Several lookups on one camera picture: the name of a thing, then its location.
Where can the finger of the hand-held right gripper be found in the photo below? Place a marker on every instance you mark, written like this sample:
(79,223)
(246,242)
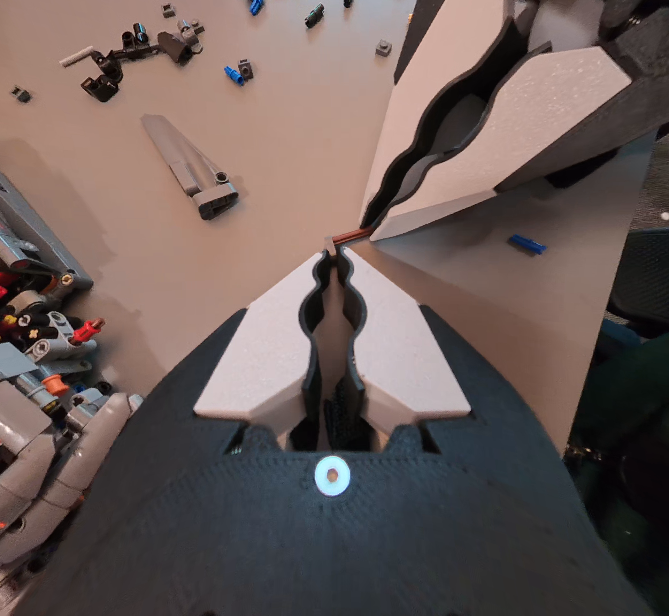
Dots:
(549,103)
(454,35)

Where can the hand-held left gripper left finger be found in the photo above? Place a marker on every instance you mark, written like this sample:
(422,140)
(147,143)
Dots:
(251,360)

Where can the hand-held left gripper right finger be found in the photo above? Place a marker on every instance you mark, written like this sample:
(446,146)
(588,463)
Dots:
(407,360)

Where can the grey lego wing dark connector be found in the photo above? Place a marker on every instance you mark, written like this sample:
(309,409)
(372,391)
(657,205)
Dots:
(172,150)

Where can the grey black lego spaceship model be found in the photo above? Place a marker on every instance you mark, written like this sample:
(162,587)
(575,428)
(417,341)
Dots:
(31,443)

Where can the grey lego plate with stud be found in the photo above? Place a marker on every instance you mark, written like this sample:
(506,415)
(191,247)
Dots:
(383,48)

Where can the blue lego pin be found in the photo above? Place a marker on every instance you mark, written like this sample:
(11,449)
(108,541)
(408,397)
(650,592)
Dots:
(257,1)
(233,75)
(528,244)

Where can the grey lego axle connector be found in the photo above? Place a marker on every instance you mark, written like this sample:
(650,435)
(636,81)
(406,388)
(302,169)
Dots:
(188,30)

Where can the black lego slope piece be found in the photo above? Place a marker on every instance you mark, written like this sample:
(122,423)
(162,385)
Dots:
(175,47)

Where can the small grey lego tile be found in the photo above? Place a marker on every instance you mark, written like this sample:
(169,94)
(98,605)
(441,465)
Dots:
(168,10)

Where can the black curved lego piece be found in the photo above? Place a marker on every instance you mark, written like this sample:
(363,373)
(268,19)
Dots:
(99,89)

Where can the black lego connector piece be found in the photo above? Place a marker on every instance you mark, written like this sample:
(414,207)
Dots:
(111,66)

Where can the white lego bar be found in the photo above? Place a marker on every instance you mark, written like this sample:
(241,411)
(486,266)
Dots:
(76,57)

